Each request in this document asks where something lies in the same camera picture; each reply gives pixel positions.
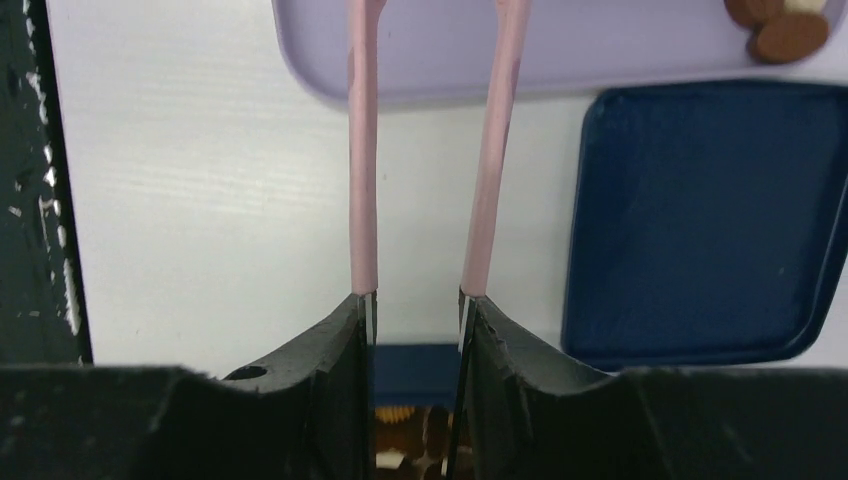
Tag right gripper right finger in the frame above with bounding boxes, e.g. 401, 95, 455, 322
462, 298, 847, 479

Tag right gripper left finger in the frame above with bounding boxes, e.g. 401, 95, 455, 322
1, 294, 376, 479

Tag lilac tray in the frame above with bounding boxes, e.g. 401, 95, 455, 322
273, 1, 847, 104

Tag pink handled tongs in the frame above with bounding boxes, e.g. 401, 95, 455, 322
345, 0, 535, 480

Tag blue chocolate box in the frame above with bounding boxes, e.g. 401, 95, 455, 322
375, 344, 475, 479

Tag brown oval chocolate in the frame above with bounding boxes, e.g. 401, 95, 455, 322
747, 12, 830, 64

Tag brown leaf chocolate lower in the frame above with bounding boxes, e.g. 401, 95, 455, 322
724, 0, 785, 29

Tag white swirl chocolate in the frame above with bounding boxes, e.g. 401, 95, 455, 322
784, 0, 828, 14

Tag dark blue box lid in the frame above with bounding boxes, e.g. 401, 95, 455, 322
561, 81, 847, 371

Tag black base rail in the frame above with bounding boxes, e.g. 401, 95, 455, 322
1, 0, 93, 365

